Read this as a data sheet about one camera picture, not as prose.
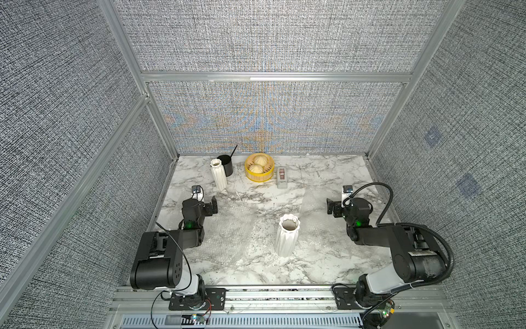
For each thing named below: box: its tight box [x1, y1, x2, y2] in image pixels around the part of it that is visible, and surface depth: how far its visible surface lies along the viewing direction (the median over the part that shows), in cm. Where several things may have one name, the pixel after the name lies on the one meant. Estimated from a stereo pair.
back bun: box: [253, 154, 269, 167], surface depth 112 cm
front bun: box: [249, 163, 265, 174], surface depth 108 cm
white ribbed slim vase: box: [209, 158, 228, 192], surface depth 97 cm
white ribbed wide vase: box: [275, 213, 301, 259], surface depth 71 cm
